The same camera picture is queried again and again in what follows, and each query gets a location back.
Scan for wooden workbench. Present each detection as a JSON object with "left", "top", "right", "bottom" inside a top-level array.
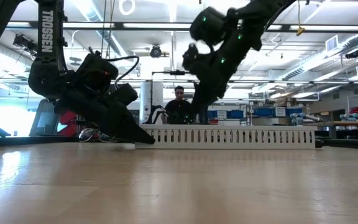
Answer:
[{"left": 303, "top": 119, "right": 358, "bottom": 139}]

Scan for teal office chair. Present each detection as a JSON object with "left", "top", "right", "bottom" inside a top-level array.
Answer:
[{"left": 29, "top": 98, "right": 68, "bottom": 138}]

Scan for black ceiling camera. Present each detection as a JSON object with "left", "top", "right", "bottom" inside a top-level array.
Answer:
[{"left": 149, "top": 44, "right": 163, "bottom": 59}]

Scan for black hanging cables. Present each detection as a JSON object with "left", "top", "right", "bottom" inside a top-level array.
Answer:
[{"left": 97, "top": 0, "right": 117, "bottom": 60}]

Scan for red machine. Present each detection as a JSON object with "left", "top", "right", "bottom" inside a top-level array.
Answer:
[{"left": 57, "top": 110, "right": 85, "bottom": 138}]

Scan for thin black workstation frame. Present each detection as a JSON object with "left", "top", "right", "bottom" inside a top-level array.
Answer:
[{"left": 150, "top": 70, "right": 200, "bottom": 125}]

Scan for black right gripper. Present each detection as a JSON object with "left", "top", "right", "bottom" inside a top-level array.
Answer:
[{"left": 190, "top": 27, "right": 263, "bottom": 124}]

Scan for person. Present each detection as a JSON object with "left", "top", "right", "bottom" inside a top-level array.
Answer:
[{"left": 163, "top": 85, "right": 196, "bottom": 125}]

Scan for white slotted cable duct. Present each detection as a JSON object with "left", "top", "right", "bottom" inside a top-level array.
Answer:
[{"left": 116, "top": 128, "right": 317, "bottom": 151}]

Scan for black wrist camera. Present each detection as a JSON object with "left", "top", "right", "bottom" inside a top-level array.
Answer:
[
  {"left": 113, "top": 83, "right": 139, "bottom": 107},
  {"left": 181, "top": 42, "right": 213, "bottom": 73}
]

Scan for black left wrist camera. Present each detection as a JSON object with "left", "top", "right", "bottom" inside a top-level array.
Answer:
[{"left": 113, "top": 83, "right": 139, "bottom": 107}]

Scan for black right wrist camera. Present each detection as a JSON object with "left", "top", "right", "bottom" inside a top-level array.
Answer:
[{"left": 181, "top": 42, "right": 213, "bottom": 73}]

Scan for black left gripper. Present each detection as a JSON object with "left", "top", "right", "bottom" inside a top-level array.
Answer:
[{"left": 53, "top": 89, "right": 156, "bottom": 145}]

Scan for yellow hanging cord plug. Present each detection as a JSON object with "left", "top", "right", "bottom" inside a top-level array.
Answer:
[{"left": 296, "top": 0, "right": 306, "bottom": 37}]

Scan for shelf with blue bins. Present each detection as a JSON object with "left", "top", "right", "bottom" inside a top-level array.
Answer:
[{"left": 208, "top": 104, "right": 306, "bottom": 126}]

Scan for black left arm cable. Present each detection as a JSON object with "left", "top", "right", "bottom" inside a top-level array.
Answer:
[{"left": 106, "top": 55, "right": 140, "bottom": 90}]

